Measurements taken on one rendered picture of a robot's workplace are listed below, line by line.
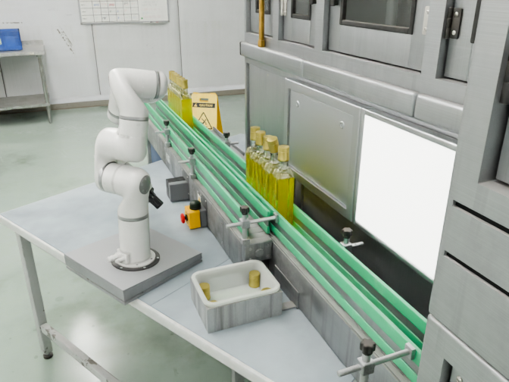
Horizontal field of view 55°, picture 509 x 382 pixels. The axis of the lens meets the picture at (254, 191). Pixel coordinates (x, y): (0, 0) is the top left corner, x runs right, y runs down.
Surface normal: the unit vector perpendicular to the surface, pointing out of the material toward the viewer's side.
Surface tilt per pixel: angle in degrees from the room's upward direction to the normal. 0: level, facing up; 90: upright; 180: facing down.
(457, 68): 90
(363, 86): 90
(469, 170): 90
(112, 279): 3
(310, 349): 0
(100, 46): 90
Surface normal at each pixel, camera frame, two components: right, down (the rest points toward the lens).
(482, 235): -0.93, 0.15
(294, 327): 0.00, -0.92
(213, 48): 0.37, 0.37
